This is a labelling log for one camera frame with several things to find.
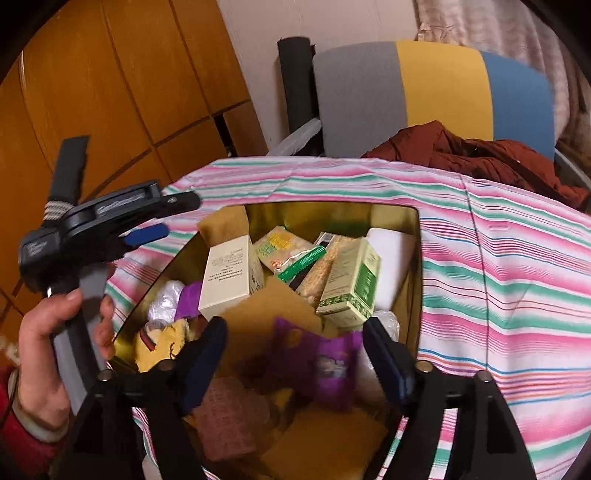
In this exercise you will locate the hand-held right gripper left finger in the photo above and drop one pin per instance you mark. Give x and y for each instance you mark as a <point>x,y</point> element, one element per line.
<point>207,364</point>

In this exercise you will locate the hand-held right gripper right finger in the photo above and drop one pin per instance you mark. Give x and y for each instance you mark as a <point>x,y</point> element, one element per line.
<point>390,364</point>

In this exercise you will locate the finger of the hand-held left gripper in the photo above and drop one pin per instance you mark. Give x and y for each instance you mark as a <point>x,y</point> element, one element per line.
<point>178,201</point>
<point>145,235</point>

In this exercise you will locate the clear plastic bag bundle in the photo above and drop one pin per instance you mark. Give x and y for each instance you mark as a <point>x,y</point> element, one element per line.
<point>164,300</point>
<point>385,323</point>

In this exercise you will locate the brown scouring pad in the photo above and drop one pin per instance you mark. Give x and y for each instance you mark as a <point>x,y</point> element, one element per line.
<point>226,415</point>

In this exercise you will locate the tan sponge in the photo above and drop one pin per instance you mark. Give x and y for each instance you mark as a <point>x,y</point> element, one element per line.
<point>226,226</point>

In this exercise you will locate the purple snack packet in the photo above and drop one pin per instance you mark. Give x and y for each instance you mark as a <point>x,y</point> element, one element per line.
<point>189,300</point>
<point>323,364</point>

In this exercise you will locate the small green label box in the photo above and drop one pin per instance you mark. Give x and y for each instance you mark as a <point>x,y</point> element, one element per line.
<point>351,286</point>

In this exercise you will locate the beige carton box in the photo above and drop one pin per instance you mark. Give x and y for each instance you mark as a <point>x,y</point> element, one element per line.
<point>226,277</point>

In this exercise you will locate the white foam block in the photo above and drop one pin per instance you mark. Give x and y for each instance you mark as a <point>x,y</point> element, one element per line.
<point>392,267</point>

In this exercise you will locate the yellow sponge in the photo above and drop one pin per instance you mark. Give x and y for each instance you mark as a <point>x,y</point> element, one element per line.
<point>323,443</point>

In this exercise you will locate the cracker packet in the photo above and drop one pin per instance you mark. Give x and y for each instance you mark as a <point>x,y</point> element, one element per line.
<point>323,272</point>
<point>277,251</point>

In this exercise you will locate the person's left forearm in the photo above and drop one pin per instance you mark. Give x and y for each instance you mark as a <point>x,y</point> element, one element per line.
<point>23,443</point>

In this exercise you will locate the person's left hand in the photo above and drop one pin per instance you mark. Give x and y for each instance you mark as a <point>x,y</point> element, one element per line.
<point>44,350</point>

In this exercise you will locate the striped bed sheet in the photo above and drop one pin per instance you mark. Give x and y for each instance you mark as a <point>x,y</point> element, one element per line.
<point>485,277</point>

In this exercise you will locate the wooden wardrobe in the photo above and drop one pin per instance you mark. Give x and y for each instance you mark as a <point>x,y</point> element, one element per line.
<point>115,83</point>

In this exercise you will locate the black foam pole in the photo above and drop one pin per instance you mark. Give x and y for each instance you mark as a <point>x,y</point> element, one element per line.
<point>298,87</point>

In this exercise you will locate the maroon jacket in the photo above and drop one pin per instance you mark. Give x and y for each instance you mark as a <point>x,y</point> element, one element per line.
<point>485,159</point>

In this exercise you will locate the grey yellow blue chair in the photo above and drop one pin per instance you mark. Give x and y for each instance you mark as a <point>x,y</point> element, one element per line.
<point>438,92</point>

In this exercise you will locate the pink patterned curtains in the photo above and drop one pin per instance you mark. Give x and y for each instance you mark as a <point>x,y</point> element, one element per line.
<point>498,27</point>

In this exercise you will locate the white bed rail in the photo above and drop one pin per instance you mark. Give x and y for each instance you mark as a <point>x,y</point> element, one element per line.
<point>298,138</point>

